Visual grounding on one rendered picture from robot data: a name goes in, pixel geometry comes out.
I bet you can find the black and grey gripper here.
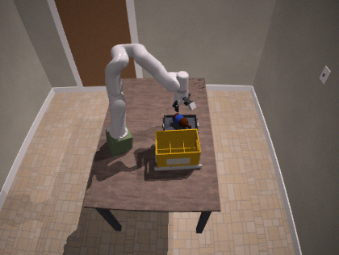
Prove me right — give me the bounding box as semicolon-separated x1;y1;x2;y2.
172;91;190;113

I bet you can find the yellow crate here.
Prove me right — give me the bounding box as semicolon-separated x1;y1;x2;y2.
155;129;201;167

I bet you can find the brown bottle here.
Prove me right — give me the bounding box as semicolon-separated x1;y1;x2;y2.
173;113;191;129

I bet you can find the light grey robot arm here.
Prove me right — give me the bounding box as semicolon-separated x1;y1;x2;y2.
105;44;189;139

